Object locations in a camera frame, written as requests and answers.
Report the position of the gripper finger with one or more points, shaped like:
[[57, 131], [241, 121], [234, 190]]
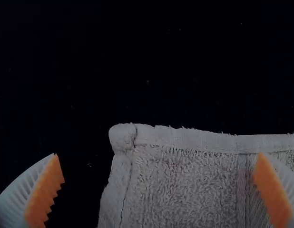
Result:
[[275, 194], [40, 197]]

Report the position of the pale towel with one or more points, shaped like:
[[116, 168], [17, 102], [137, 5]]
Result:
[[180, 185]]

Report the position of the black mat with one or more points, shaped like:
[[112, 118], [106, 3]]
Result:
[[137, 59]]

